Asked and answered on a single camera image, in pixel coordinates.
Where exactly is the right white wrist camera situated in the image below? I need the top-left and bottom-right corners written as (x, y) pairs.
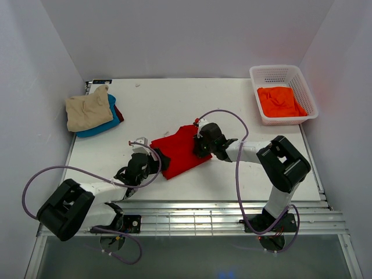
top-left (194, 118), bottom-right (209, 138)

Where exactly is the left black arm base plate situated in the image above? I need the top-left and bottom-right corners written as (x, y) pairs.
top-left (116, 214), bottom-right (142, 234)

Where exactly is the blue label sticker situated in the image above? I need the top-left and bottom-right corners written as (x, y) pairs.
top-left (92, 79), bottom-right (112, 85)

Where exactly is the orange t shirt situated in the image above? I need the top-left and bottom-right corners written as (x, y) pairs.
top-left (257, 87), bottom-right (307, 118)

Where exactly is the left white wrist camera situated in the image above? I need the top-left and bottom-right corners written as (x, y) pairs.
top-left (128, 137), bottom-right (149, 155)

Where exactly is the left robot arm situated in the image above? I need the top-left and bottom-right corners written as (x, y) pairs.
top-left (36, 148), bottom-right (171, 241)

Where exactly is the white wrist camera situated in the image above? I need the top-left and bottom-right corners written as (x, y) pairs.
top-left (128, 137), bottom-right (149, 155)
top-left (194, 118), bottom-right (209, 138)

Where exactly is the white plastic basket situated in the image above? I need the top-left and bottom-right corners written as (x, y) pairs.
top-left (249, 65), bottom-right (319, 126)

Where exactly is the dark red folded t shirt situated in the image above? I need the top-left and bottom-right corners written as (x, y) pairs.
top-left (114, 105), bottom-right (124, 123)

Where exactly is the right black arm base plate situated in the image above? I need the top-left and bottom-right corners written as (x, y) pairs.
top-left (248, 213), bottom-right (297, 233)

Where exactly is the blue folded t shirt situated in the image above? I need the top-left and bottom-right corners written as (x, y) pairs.
top-left (76, 93), bottom-right (120, 138)

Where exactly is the beige folded t shirt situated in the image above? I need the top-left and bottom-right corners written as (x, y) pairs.
top-left (65, 85), bottom-right (113, 133)

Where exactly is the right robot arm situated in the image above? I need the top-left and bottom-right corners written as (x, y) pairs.
top-left (193, 119), bottom-right (311, 235)

